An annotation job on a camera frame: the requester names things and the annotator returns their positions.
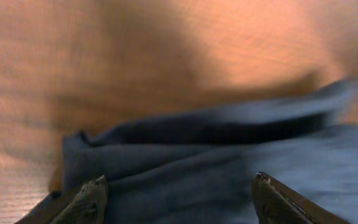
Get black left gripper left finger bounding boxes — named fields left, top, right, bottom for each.
left=50, top=175, right=108, bottom=224

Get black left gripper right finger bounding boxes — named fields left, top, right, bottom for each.
left=251, top=172, right=351, bottom=224

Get teal blue shorts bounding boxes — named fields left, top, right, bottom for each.
left=24, top=79, right=358, bottom=223

